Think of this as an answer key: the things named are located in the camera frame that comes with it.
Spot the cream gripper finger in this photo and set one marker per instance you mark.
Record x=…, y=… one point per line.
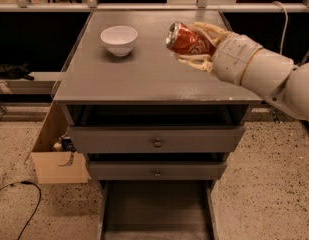
x=213, y=34
x=201, y=62

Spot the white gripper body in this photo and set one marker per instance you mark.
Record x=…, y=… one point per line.
x=233, y=59

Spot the red coke can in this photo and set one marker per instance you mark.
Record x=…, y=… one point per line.
x=189, y=40

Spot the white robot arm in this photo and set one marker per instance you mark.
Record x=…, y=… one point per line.
x=278, y=81

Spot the grey drawer cabinet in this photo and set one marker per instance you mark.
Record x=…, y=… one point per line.
x=147, y=87

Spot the grey top drawer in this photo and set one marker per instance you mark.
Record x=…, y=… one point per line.
x=155, y=139

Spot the grey drawer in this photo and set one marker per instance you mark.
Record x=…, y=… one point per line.
x=156, y=170
x=157, y=210
x=155, y=139

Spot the grey middle drawer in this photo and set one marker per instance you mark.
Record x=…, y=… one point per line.
x=156, y=170

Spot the grey bottom drawer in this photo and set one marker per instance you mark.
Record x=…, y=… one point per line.
x=157, y=210

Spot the white ceramic bowl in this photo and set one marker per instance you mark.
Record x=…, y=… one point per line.
x=119, y=40

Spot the items inside cardboard box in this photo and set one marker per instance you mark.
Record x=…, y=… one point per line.
x=64, y=144

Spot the cardboard box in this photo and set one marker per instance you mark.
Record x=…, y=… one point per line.
x=54, y=164

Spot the black object on ledge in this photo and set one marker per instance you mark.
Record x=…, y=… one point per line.
x=11, y=71

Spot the metal rail frame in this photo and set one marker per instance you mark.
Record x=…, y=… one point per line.
x=92, y=5

